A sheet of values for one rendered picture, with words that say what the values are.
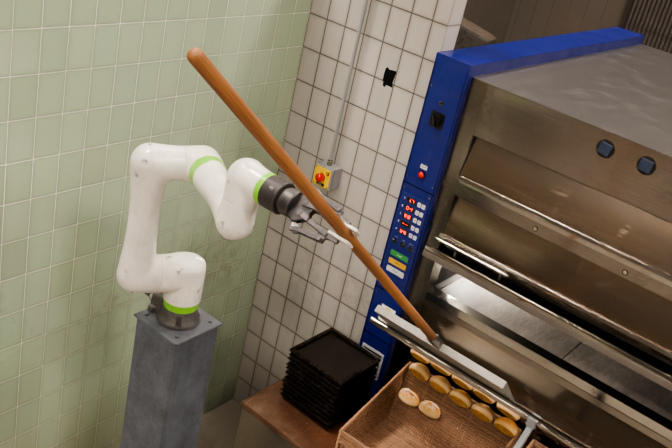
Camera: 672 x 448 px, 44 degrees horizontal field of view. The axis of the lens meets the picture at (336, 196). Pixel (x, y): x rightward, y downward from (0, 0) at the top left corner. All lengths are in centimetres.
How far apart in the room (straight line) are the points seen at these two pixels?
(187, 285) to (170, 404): 46
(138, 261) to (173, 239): 82
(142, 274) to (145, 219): 20
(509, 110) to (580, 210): 45
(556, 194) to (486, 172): 29
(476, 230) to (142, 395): 141
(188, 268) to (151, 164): 41
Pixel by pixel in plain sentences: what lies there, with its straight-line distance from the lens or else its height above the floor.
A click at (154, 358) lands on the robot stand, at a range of 300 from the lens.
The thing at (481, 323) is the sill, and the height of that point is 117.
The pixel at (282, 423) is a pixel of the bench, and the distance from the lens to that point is 360.
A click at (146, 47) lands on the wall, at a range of 308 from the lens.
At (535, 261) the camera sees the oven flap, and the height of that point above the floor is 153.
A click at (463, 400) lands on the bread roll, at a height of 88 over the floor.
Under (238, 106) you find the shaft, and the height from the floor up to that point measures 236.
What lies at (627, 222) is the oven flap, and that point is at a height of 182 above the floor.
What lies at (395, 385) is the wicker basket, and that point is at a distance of 364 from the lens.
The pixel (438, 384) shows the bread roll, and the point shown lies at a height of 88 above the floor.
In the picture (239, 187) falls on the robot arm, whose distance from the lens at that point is 223.
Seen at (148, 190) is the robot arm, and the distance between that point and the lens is 265.
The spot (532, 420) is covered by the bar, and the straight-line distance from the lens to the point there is 304.
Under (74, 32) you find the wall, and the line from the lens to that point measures 287.
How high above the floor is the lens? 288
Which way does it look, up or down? 24 degrees down
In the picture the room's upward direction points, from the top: 13 degrees clockwise
